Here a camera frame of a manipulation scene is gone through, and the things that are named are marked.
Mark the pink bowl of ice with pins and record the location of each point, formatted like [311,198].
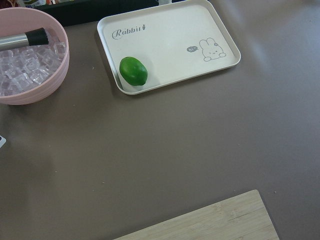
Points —
[17,20]

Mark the green lime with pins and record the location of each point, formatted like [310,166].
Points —
[133,71]

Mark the cream rabbit tray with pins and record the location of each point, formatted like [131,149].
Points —
[175,42]

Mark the bamboo cutting board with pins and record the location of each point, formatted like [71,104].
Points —
[242,217]

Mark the black long bar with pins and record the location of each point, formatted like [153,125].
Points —
[76,12]

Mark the steel muddler black tip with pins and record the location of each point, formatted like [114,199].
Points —
[31,38]

